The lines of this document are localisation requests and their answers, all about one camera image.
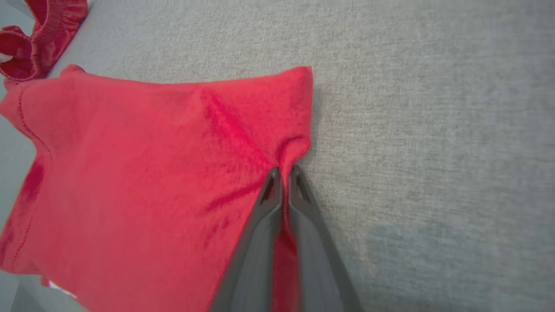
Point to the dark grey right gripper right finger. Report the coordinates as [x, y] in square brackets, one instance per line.
[316, 268]

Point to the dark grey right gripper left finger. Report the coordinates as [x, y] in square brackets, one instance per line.
[256, 260]

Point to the red Bulls basketball jersey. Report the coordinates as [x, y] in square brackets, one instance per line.
[130, 173]

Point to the red shorts with white stripe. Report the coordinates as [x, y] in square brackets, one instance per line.
[43, 39]

